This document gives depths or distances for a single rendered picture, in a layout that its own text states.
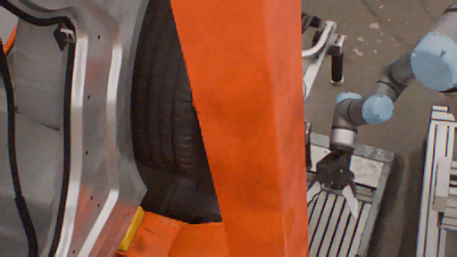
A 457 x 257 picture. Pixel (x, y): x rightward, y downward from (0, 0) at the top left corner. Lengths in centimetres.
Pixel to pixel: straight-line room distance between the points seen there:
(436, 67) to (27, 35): 106
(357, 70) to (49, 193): 183
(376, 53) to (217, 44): 234
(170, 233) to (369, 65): 155
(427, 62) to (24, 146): 109
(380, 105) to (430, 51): 38
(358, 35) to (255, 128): 226
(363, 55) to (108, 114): 181
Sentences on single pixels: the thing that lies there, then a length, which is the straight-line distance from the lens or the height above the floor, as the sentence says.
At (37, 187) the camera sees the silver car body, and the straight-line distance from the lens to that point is 199.
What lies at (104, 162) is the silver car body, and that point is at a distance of 194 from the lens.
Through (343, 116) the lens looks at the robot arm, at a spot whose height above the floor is 96.
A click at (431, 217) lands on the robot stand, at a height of 23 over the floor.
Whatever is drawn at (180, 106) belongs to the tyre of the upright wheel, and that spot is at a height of 105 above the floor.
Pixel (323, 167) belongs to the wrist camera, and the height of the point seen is 96.
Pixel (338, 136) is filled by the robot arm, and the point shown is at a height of 93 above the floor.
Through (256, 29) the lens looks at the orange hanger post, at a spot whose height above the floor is 180.
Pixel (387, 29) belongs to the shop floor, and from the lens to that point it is 355.
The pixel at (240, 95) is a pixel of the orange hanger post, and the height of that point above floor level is 163.
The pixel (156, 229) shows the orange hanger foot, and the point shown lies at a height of 68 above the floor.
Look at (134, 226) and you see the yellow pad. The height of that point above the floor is 71.
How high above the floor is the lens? 259
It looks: 54 degrees down
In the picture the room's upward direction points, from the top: 11 degrees counter-clockwise
